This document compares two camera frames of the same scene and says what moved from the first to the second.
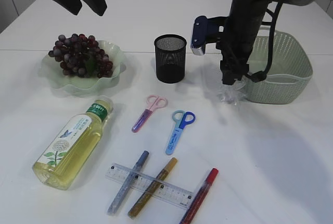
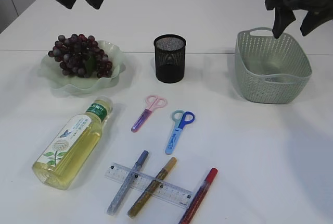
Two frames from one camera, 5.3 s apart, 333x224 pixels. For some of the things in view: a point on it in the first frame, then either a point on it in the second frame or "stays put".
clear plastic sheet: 233,94 -> 283,78
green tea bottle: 71,145 stays put
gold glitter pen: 151,188 stays put
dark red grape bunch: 80,55 stays put
